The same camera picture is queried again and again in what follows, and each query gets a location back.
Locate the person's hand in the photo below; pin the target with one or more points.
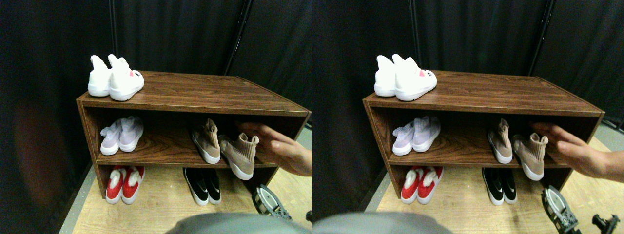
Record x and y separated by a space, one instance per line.
582 158
290 158

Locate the white shoe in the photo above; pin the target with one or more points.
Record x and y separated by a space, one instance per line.
123 85
412 85
99 83
385 83

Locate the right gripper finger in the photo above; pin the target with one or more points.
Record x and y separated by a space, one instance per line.
555 204
267 200

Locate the black shoe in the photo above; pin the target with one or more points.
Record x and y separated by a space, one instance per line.
509 187
196 187
493 187
213 187

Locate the lilac shoe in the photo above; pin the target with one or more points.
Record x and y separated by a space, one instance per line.
131 135
426 135
402 141
111 141

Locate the red shoe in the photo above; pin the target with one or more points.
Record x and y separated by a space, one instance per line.
410 190
428 187
114 189
130 187

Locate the black curtain stand pole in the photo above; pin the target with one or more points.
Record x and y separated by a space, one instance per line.
239 34
541 36
113 27

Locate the tan shoe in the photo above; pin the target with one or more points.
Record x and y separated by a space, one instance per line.
502 141
531 156
207 141
239 156

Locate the brown shoe rack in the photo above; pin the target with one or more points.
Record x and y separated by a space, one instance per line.
195 90
487 90

